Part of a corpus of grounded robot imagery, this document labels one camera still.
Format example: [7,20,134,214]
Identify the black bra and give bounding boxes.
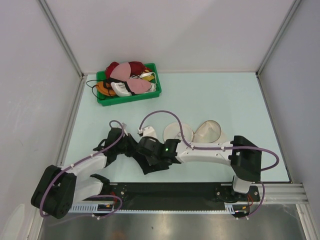
[124,134,170,175]

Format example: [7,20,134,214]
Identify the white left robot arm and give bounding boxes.
[30,127,137,219]

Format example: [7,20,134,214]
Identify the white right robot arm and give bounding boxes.
[136,135,262,201]

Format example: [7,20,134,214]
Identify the white bra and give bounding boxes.
[111,81,133,97]

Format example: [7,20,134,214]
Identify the orange bra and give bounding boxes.
[95,81,117,97]

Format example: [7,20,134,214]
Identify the pink bra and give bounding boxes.
[111,75,152,95]

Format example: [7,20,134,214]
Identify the yellow bra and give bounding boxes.
[140,72,156,82]

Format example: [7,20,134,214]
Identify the red bra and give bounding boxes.
[104,61,151,79]

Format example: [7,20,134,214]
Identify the green plastic bin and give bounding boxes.
[91,63,162,107]

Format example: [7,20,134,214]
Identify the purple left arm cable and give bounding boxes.
[39,120,128,226]

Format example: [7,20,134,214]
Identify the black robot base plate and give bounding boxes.
[101,182,261,205]

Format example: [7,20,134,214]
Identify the black cable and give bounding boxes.
[85,79,111,101]

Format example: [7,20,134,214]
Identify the white cable duct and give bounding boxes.
[69,201,249,214]

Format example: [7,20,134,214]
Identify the aluminium frame rail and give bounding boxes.
[259,182,307,204]

